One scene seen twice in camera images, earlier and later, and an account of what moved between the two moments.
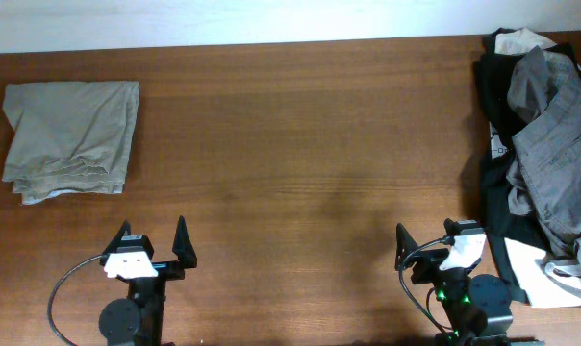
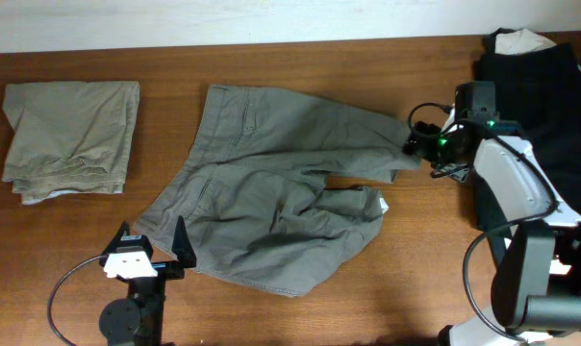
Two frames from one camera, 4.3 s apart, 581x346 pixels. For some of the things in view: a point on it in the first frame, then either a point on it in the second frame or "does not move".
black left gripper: [182, 249] does not move
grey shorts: [553, 175] → [252, 195]
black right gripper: [429, 264] → [424, 139]
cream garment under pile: [518, 41] does not move
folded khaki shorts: [68, 136] does not move
